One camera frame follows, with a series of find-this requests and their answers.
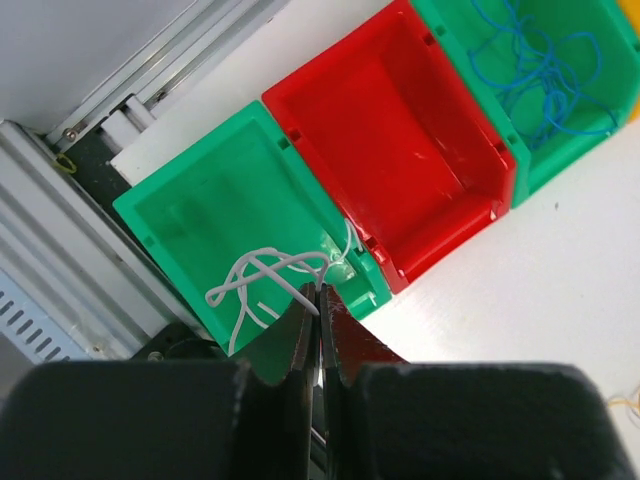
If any aluminium front rail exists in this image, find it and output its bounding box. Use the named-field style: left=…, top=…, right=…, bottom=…
left=1, top=1, right=282, bottom=359

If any yellow thin cable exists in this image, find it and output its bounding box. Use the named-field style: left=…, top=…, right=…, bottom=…
left=607, top=384, right=640, bottom=421

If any orange plastic bin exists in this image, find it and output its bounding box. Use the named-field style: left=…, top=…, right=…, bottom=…
left=617, top=0, right=640, bottom=126

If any left white cable duct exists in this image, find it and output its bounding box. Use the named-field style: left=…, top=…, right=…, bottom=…
left=1, top=271, right=77, bottom=364

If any lower green plastic bin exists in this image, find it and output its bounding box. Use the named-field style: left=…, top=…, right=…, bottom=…
left=114, top=102, right=391, bottom=354

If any blue thin cable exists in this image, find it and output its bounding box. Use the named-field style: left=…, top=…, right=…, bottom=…
left=467, top=0, right=619, bottom=149

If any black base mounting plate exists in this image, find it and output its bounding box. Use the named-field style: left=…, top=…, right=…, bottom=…
left=53, top=133, right=226, bottom=361

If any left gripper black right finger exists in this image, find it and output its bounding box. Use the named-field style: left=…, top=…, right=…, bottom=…
left=319, top=287, right=639, bottom=479

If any white thin cable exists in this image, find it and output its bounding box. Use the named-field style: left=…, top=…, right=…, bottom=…
left=204, top=217, right=366, bottom=355

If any green plastic bin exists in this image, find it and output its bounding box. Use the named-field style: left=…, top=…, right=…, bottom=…
left=114, top=102, right=391, bottom=354
left=412, top=0, right=639, bottom=205

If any upper green plastic bin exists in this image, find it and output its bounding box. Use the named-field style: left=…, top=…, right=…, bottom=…
left=412, top=0, right=639, bottom=205

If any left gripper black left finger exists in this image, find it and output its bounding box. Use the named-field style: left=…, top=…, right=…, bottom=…
left=1, top=302, right=316, bottom=479

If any red plastic bin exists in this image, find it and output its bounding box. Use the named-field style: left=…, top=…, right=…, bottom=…
left=262, top=1, right=517, bottom=293

